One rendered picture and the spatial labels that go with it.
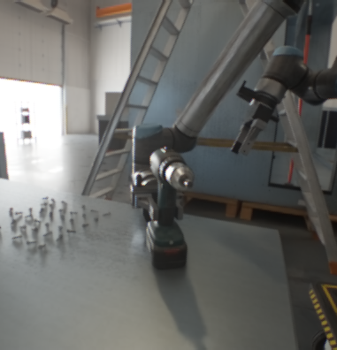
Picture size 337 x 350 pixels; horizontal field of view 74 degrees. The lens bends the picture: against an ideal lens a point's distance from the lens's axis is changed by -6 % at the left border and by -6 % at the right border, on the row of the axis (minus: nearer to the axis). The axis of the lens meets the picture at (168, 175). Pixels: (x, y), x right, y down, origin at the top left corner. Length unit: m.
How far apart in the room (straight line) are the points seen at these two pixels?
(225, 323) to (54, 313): 0.27
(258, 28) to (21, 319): 0.75
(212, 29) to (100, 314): 2.54
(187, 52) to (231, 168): 1.27
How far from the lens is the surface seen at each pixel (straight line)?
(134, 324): 0.41
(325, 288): 1.19
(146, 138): 0.72
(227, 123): 2.47
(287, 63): 0.82
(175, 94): 2.64
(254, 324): 0.43
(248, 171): 2.49
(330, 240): 1.89
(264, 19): 0.68
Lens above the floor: 0.95
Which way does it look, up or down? 13 degrees down
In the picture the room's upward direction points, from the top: 3 degrees clockwise
